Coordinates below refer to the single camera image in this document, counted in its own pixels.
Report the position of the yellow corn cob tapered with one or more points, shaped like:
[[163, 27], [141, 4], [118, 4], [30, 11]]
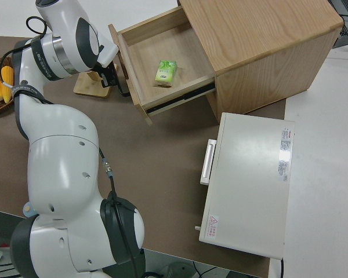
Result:
[[7, 84]]

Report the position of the green tissue pack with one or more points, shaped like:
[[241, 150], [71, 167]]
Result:
[[166, 73]]

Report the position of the brown table mat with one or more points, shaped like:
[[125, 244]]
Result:
[[162, 150]]

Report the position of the wooden mug tree stand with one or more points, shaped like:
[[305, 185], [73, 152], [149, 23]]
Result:
[[88, 87]]

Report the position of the white toaster oven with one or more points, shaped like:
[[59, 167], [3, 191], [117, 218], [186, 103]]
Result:
[[249, 185]]

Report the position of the grey robot pedestal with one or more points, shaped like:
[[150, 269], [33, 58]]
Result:
[[177, 270]]

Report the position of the light wooden cabinet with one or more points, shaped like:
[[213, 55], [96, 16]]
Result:
[[264, 32]]

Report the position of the light wooden drawer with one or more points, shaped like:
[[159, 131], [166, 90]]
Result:
[[174, 43]]

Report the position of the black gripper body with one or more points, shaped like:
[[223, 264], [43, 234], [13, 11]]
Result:
[[103, 70]]

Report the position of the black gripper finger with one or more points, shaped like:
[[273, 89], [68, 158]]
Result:
[[105, 81], [114, 78]]

